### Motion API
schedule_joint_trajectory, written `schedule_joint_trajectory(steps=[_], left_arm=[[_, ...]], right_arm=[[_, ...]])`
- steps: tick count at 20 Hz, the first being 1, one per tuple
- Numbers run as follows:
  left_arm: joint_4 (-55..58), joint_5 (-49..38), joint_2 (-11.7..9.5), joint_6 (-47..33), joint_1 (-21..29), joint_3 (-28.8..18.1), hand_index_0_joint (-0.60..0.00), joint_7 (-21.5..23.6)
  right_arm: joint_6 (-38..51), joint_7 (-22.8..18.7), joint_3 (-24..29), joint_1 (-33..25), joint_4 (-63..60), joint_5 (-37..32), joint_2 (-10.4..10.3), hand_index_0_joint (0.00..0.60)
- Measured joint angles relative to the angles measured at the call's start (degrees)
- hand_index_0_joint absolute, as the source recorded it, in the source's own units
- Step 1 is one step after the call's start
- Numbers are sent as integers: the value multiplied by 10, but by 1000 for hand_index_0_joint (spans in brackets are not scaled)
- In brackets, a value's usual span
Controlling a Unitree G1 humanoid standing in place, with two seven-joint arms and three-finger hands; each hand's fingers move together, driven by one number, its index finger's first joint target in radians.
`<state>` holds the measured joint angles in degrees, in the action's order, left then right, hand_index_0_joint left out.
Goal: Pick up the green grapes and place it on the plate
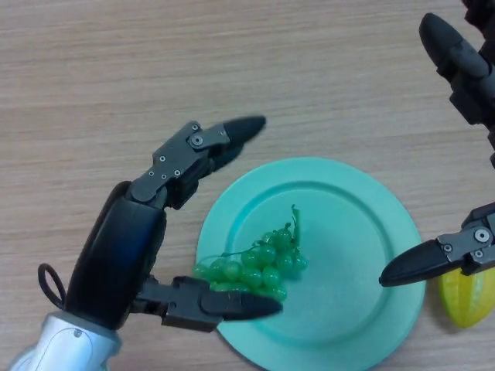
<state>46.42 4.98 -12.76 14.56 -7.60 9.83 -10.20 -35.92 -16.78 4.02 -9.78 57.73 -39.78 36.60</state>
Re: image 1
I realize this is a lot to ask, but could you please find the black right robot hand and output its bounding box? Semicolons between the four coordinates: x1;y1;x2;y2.
378;0;495;287

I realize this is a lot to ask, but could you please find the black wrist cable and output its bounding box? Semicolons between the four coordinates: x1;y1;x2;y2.
37;263;67;310

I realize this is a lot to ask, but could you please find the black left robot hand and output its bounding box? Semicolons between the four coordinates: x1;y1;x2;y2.
63;114;284;332

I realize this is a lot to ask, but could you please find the teal round plate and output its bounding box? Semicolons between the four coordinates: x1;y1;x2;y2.
196;156;426;371

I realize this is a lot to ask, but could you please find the yellow starfruit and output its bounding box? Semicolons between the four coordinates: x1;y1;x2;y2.
439;267;495;329

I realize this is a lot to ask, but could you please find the green grapes bunch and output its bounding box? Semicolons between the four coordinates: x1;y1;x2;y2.
193;204;309;301

